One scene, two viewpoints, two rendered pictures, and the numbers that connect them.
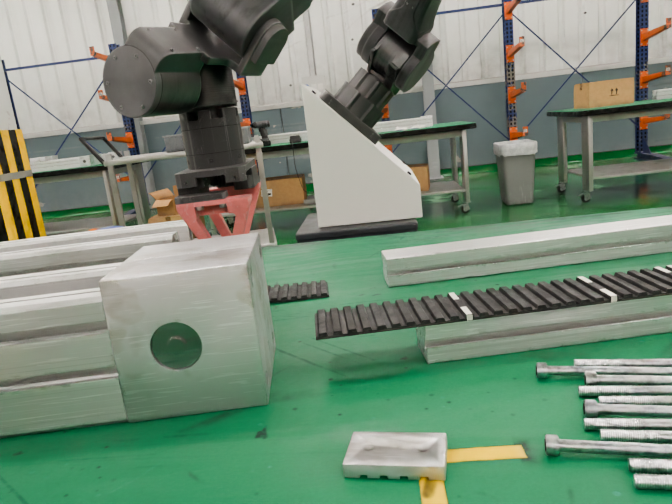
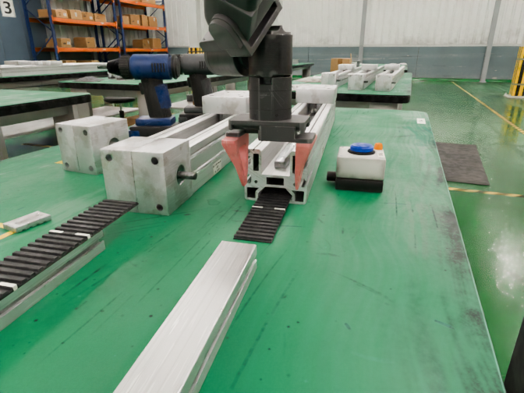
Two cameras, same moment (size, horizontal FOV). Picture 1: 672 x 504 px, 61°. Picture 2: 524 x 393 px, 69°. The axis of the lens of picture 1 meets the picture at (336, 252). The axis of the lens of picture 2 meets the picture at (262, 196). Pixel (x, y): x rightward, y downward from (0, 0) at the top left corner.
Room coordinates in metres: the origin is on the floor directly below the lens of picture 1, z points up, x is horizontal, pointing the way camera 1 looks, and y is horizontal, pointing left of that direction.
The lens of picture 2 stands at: (0.70, -0.40, 1.01)
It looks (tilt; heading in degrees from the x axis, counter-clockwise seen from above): 21 degrees down; 105
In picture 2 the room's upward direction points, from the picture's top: straight up
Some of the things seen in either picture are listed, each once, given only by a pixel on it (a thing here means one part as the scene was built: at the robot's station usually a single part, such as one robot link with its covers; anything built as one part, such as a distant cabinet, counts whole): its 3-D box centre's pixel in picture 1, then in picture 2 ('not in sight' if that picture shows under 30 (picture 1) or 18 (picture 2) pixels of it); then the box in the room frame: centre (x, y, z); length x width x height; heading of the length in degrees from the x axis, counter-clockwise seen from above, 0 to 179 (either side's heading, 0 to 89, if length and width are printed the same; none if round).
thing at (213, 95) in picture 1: (199, 82); (267, 55); (0.57, 0.11, 1.00); 0.07 x 0.06 x 0.07; 153
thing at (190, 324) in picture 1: (202, 313); (157, 174); (0.40, 0.10, 0.83); 0.12 x 0.09 x 0.10; 2
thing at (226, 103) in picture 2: not in sight; (234, 107); (0.38, 0.55, 0.87); 0.16 x 0.11 x 0.07; 92
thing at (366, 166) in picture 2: not in sight; (355, 167); (0.69, 0.27, 0.81); 0.10 x 0.08 x 0.06; 2
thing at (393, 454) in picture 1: (396, 454); (27, 221); (0.26, -0.02, 0.78); 0.05 x 0.03 x 0.01; 76
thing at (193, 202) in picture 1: (222, 222); (253, 154); (0.55, 0.11, 0.87); 0.07 x 0.07 x 0.09; 1
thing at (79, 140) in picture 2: not in sight; (100, 144); (0.19, 0.25, 0.83); 0.11 x 0.10 x 0.10; 171
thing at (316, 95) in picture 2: not in sight; (316, 97); (0.56, 0.80, 0.87); 0.16 x 0.11 x 0.07; 92
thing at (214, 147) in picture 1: (214, 146); (270, 104); (0.58, 0.11, 0.94); 0.10 x 0.07 x 0.07; 1
